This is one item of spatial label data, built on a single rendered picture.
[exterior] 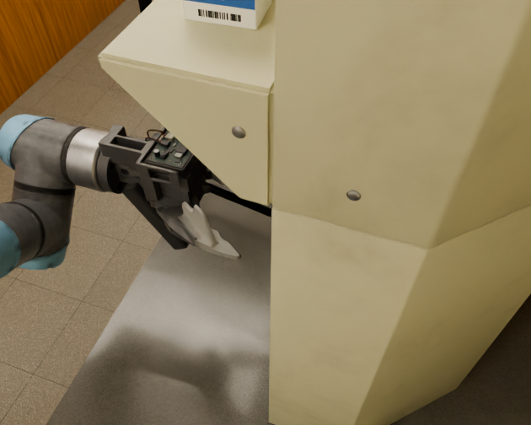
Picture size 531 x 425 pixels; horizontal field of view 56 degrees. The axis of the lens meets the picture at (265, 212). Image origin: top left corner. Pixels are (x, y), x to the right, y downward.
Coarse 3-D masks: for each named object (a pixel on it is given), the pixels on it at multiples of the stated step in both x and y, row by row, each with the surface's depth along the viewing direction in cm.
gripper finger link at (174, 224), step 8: (160, 208) 59; (168, 208) 58; (160, 216) 60; (168, 216) 58; (176, 216) 58; (168, 224) 57; (176, 224) 57; (184, 224) 57; (176, 232) 57; (184, 232) 57; (184, 240) 57; (192, 240) 56
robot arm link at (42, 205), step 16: (16, 192) 63; (32, 192) 62; (48, 192) 62; (64, 192) 64; (32, 208) 59; (48, 208) 62; (64, 208) 64; (48, 224) 60; (64, 224) 65; (48, 240) 60; (64, 240) 66; (48, 256) 64; (64, 256) 67
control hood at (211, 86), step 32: (160, 0) 35; (128, 32) 32; (160, 32) 32; (192, 32) 32; (224, 32) 32; (256, 32) 32; (128, 64) 30; (160, 64) 30; (192, 64) 30; (224, 64) 30; (256, 64) 30; (160, 96) 31; (192, 96) 30; (224, 96) 29; (256, 96) 28; (192, 128) 32; (224, 128) 31; (256, 128) 30; (224, 160) 33; (256, 160) 32; (256, 192) 35
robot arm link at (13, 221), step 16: (0, 208) 54; (16, 208) 56; (0, 224) 51; (16, 224) 53; (32, 224) 57; (0, 240) 50; (16, 240) 52; (32, 240) 56; (0, 256) 49; (16, 256) 53; (32, 256) 58; (0, 272) 51
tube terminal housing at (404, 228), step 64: (320, 0) 23; (384, 0) 22; (448, 0) 21; (512, 0) 20; (320, 64) 25; (384, 64) 24; (448, 64) 23; (512, 64) 22; (320, 128) 28; (384, 128) 27; (448, 128) 26; (512, 128) 26; (320, 192) 32; (384, 192) 30; (448, 192) 29; (512, 192) 32; (320, 256) 38; (384, 256) 35; (448, 256) 35; (512, 256) 42; (320, 320) 45; (384, 320) 41; (448, 320) 47; (320, 384) 55; (384, 384) 53; (448, 384) 69
